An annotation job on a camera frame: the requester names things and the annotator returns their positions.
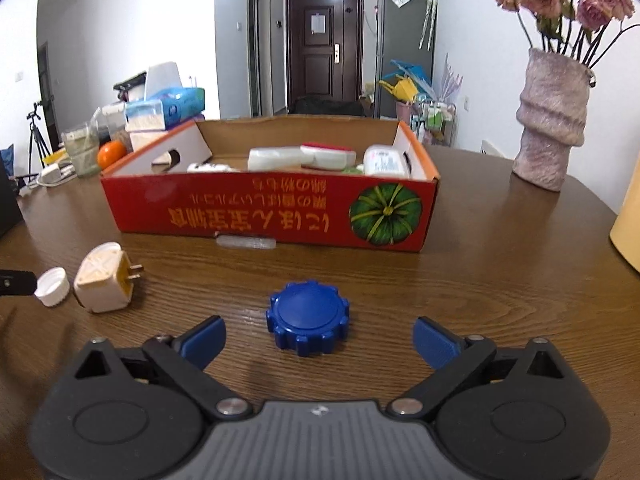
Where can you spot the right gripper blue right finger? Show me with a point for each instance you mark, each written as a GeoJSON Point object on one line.
{"type": "Point", "coordinates": [456, 362]}

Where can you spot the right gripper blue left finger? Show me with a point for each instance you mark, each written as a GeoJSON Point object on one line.
{"type": "Point", "coordinates": [183, 360]}

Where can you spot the beige plug adapter cube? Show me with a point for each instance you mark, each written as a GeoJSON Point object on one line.
{"type": "Point", "coordinates": [105, 279]}

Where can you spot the blue gear lid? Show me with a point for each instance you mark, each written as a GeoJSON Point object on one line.
{"type": "Point", "coordinates": [309, 318]}

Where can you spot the red white lint brush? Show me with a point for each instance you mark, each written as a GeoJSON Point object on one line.
{"type": "Point", "coordinates": [309, 155]}

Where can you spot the green spray bottle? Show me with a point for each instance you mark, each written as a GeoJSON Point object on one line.
{"type": "Point", "coordinates": [357, 170]}

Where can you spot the white bottle cap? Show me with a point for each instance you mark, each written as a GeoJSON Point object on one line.
{"type": "Point", "coordinates": [53, 287]}

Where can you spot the black paper bag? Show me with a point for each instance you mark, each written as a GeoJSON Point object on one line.
{"type": "Point", "coordinates": [10, 212]}

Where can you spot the clear drinking glass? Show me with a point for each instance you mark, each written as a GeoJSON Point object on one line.
{"type": "Point", "coordinates": [82, 147]}

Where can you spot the orange fruit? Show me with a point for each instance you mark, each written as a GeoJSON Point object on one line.
{"type": "Point", "coordinates": [109, 153]}

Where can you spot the red cardboard box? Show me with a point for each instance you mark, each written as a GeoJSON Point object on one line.
{"type": "Point", "coordinates": [150, 191]}

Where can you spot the clear food container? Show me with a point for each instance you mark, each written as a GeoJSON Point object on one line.
{"type": "Point", "coordinates": [109, 124]}

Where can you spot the purple white tissue pack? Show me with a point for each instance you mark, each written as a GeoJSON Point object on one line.
{"type": "Point", "coordinates": [142, 139]}

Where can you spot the yellow thermos jug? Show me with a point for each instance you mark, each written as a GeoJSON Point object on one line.
{"type": "Point", "coordinates": [625, 233]}

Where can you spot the blue tissue pack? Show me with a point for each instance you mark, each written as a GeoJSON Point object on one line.
{"type": "Point", "coordinates": [165, 103]}

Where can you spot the pink textured vase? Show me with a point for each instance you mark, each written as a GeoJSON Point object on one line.
{"type": "Point", "coordinates": [553, 113]}

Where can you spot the black folding chair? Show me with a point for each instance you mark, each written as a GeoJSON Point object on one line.
{"type": "Point", "coordinates": [309, 105]}

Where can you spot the blue yellow dustpan set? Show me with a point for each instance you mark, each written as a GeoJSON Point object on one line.
{"type": "Point", "coordinates": [407, 82]}

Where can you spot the grey refrigerator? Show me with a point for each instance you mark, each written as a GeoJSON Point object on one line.
{"type": "Point", "coordinates": [404, 33]}

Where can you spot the dark brown door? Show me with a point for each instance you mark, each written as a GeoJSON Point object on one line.
{"type": "Point", "coordinates": [323, 49]}

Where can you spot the dried pink roses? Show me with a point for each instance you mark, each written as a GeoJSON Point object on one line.
{"type": "Point", "coordinates": [583, 30]}

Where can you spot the white charger with cable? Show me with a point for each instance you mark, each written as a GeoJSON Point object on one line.
{"type": "Point", "coordinates": [51, 176]}

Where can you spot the camera tripod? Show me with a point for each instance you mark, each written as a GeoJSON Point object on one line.
{"type": "Point", "coordinates": [36, 145]}

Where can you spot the white board leaning on wall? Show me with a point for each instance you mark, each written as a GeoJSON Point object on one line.
{"type": "Point", "coordinates": [486, 147]}

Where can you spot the wire storage rack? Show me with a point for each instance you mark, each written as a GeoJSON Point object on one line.
{"type": "Point", "coordinates": [433, 122]}

